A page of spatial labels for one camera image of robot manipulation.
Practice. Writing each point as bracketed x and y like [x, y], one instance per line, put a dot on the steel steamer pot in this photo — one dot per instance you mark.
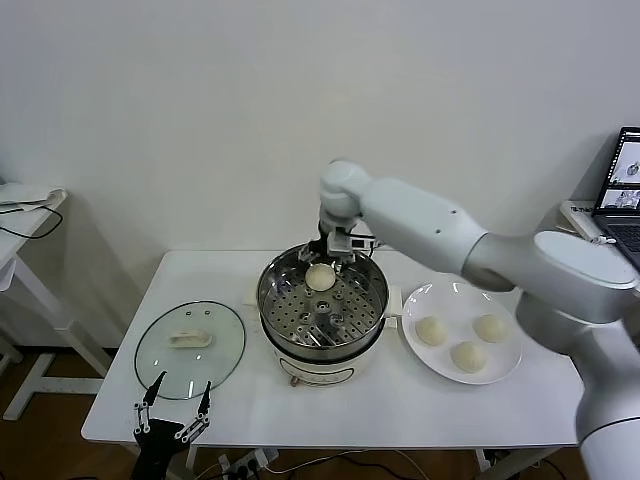
[320, 370]

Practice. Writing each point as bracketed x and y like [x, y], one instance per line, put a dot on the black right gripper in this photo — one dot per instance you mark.
[323, 240]

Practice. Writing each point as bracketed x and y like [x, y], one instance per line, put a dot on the white power strip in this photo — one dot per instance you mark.
[250, 460]

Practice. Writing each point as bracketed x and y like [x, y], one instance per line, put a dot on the open grey laptop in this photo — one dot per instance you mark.
[625, 165]

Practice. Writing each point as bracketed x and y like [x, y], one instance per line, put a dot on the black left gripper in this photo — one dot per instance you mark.
[160, 450]

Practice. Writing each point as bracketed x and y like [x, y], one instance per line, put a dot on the white side table with cloth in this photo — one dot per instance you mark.
[50, 385]

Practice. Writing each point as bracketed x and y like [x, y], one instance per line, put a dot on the white round plate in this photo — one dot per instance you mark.
[450, 305]

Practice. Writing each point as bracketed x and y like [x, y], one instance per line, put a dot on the white steamed baozi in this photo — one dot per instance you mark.
[431, 331]
[468, 357]
[320, 279]
[491, 328]

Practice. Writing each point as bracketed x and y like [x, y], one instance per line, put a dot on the stainless steel steamer basket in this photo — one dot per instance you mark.
[350, 320]

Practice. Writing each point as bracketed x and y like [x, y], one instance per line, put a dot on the white side table with laptop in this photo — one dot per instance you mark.
[575, 222]

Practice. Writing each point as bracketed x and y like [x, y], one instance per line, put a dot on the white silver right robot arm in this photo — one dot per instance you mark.
[425, 225]

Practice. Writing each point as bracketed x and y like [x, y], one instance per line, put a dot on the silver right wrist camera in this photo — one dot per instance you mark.
[340, 244]

